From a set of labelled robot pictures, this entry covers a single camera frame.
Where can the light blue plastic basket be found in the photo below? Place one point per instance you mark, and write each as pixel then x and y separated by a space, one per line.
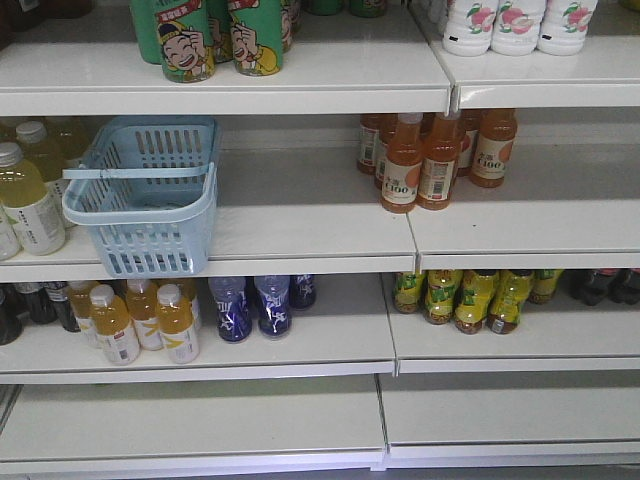
pixel 146 190

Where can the blue sports drink bottle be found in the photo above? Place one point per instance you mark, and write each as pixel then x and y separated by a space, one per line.
pixel 273 292
pixel 234 322
pixel 302 292

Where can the white metal shelving unit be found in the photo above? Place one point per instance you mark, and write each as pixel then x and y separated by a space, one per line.
pixel 356 390

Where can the yellow lemon tea bottle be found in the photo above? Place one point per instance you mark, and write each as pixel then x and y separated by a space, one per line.
pixel 544 285
pixel 408 291
pixel 478 288
pixel 512 292
pixel 442 286

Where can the orange C100 juice bottle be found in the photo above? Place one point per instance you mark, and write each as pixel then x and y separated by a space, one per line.
pixel 403 165
pixel 498 128
pixel 441 150

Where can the yellow vitamin drink bottle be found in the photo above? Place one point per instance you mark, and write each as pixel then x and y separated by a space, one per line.
pixel 177 327
pixel 141 299
pixel 115 331
pixel 79 296

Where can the green cartoon drink can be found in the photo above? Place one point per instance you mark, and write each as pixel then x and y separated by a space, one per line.
pixel 256 36
pixel 184 39

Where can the white peach drink bottle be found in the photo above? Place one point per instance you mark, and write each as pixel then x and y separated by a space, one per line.
pixel 517 26
pixel 469 26
pixel 564 26

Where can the dark tea bottle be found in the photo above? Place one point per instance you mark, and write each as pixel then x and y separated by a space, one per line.
pixel 10 325
pixel 37 302
pixel 57 293

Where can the plastic cola bottle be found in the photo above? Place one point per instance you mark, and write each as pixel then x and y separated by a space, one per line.
pixel 591 286
pixel 625 288

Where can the pale green drink bottle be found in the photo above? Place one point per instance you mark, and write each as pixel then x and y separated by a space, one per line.
pixel 30 209
pixel 45 154

